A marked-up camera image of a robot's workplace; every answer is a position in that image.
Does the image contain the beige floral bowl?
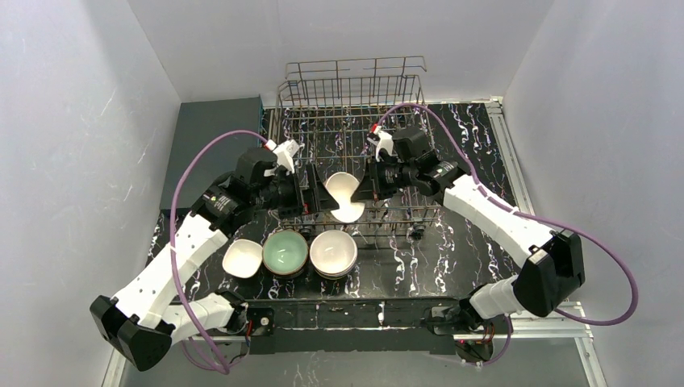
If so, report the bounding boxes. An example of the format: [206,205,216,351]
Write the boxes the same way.
[325,172,365,223]

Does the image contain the orange rimmed white bowl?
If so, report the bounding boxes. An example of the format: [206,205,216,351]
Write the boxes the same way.
[309,230,358,279]

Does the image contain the celadon green bowl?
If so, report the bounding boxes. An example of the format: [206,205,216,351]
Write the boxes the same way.
[262,230,309,277]

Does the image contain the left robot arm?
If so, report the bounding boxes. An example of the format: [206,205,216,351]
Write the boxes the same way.
[90,148,340,371]

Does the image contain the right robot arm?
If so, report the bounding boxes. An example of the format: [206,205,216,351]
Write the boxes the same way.
[351,125,585,330]

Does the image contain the white square bowl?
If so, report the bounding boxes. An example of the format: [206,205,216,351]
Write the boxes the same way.
[222,239,263,279]

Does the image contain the dark grey flat box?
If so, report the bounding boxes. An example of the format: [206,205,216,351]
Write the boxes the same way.
[160,97,263,211]

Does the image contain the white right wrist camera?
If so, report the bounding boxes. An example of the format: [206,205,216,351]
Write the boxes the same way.
[367,123,397,162]

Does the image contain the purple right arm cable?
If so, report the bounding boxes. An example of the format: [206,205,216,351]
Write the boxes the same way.
[377,102,640,366]

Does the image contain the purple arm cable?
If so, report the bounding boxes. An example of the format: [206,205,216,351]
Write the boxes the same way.
[169,129,269,376]
[377,102,640,366]

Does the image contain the grey wire dish rack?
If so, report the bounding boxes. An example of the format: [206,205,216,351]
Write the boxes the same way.
[268,56,437,239]

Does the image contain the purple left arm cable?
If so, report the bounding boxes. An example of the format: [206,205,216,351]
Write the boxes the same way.
[169,129,269,376]

